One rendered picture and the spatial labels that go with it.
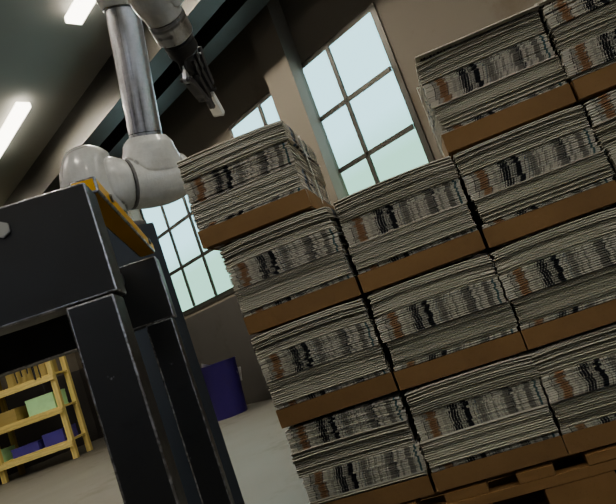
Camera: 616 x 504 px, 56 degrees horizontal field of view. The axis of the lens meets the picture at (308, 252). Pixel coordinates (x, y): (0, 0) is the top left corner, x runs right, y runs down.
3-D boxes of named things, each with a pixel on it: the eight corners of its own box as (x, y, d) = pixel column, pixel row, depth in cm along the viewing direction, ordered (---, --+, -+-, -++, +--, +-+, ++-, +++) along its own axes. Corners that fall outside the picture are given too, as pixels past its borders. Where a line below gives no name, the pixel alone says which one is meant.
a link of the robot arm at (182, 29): (141, 32, 130) (154, 54, 134) (176, 24, 127) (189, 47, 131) (152, 8, 135) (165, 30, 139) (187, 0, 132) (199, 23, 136)
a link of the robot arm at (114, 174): (65, 234, 168) (43, 164, 170) (125, 223, 179) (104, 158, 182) (79, 214, 155) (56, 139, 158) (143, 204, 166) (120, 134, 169)
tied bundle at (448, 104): (449, 181, 167) (420, 108, 170) (552, 141, 161) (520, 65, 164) (447, 156, 131) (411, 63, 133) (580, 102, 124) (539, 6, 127)
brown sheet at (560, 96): (448, 178, 167) (443, 165, 168) (549, 139, 161) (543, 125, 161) (447, 152, 131) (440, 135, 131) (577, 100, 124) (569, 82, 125)
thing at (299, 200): (225, 251, 156) (220, 236, 157) (325, 212, 151) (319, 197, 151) (202, 249, 141) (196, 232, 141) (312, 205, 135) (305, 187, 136)
